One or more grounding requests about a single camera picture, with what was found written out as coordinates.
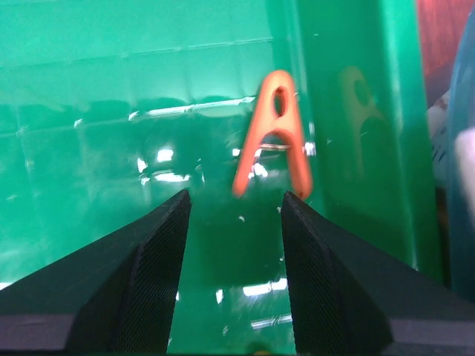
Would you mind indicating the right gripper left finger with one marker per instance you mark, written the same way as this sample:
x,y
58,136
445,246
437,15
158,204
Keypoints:
x,y
116,294

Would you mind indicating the pile of clothes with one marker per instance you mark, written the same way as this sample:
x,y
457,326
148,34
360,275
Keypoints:
x,y
437,118

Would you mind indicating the clear plastic laundry bin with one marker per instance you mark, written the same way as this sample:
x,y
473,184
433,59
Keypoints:
x,y
460,118

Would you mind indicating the orange clothespin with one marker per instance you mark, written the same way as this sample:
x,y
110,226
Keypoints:
x,y
276,114

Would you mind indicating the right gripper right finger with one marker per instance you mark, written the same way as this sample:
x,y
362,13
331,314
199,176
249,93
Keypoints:
x,y
346,295

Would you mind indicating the green plastic tray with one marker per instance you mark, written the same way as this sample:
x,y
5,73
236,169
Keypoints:
x,y
108,108

